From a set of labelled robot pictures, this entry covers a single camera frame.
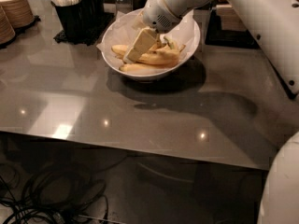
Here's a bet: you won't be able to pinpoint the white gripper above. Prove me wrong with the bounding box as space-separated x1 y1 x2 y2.
123 0 214 63

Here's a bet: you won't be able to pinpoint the yellow banana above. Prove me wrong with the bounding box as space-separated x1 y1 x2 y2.
111 45 185 66
119 63 173 73
149 36 178 51

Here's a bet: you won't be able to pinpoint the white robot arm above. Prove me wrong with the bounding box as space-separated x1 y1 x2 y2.
124 0 299 224

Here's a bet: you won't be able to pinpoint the white bowl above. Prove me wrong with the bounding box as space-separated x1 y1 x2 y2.
97 9 201 82

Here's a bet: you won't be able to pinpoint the white paper liner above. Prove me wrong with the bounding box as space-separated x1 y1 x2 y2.
97 10 201 77

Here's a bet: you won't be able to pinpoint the black mat under holders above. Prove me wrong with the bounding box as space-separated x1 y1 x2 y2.
53 12 114 46

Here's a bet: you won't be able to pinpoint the black cutlery holder back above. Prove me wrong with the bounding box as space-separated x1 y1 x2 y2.
80 0 104 29

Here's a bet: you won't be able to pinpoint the black cutlery holder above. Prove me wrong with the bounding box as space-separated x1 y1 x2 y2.
54 3 84 41
80 0 104 29

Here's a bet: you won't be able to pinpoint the black cutlery holder front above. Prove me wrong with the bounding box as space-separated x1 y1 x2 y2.
54 3 84 41

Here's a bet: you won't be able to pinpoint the stack of paper plates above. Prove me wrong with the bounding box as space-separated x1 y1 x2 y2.
0 7 15 45

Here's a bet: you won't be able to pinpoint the black cables on floor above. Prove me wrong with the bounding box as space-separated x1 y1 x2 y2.
0 163 110 224

